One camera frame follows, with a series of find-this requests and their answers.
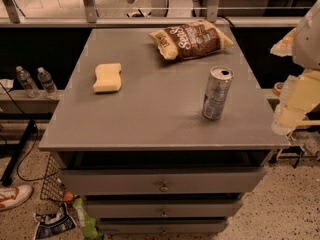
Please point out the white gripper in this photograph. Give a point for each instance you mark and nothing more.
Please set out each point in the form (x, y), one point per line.
(308, 42)

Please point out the silver redbull can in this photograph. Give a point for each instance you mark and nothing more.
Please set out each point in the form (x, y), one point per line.
(218, 85)

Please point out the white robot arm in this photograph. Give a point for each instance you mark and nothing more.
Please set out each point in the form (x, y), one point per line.
(306, 43)

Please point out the yellow sponge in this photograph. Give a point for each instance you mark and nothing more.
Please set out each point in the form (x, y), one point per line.
(108, 78)

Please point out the masking tape roll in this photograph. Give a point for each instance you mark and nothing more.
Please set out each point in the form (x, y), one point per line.
(277, 88)

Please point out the brown chip bag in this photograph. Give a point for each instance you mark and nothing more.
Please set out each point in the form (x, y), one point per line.
(191, 40)

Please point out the grey drawer cabinet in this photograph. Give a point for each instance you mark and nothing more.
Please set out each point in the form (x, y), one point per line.
(155, 120)

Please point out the top grey drawer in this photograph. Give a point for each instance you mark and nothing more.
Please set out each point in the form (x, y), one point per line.
(171, 181)

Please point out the grey drawer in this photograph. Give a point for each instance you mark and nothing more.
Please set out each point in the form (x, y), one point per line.
(157, 226)
(162, 208)
(171, 181)

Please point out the middle grey drawer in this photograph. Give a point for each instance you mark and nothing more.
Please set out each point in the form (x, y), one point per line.
(162, 208)

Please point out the bottom grey drawer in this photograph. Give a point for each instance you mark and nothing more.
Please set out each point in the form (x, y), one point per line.
(157, 226)

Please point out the green bag on floor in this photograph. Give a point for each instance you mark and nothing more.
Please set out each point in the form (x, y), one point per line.
(87, 223)

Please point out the small orange object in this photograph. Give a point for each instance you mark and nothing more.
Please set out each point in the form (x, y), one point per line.
(68, 196)

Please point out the right clear water bottle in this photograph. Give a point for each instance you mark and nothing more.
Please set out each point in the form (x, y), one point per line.
(47, 83)

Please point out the clear water bottle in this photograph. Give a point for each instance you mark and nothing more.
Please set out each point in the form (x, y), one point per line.
(27, 82)
(47, 83)

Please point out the blue snack bag on floor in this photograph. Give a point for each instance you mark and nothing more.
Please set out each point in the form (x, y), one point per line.
(49, 225)

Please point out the left clear water bottle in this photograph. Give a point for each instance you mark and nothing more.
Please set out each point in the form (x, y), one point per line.
(27, 82)

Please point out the grey metal railing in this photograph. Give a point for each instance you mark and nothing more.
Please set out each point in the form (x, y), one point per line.
(100, 12)

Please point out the black stand leg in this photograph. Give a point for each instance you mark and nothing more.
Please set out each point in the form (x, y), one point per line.
(6, 178)

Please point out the white orange sneaker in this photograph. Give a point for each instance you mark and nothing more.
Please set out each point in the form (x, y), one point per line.
(11, 197)

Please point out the black wire basket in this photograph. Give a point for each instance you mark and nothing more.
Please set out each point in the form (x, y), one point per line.
(52, 188)

